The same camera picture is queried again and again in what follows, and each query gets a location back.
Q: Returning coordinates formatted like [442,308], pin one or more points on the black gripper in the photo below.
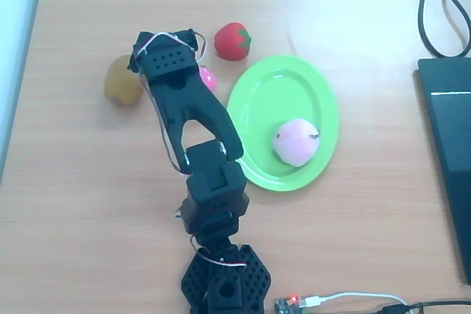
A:
[188,37]

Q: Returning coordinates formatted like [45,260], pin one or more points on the brown toy kiwi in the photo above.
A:
[119,82]

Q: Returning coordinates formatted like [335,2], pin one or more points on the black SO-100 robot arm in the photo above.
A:
[198,108]

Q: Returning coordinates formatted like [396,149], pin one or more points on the green oval plate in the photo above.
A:
[279,97]

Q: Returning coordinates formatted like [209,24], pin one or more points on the pink plush strawberry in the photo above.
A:
[209,78]

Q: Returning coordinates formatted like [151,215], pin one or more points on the red toy tomato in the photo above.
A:
[230,43]

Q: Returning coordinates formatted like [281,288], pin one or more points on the pink plush peach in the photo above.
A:
[294,143]

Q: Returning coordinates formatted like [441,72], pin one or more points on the motor controller circuit board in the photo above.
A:
[287,304]

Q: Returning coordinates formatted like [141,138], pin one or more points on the black laptop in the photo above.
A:
[452,126]

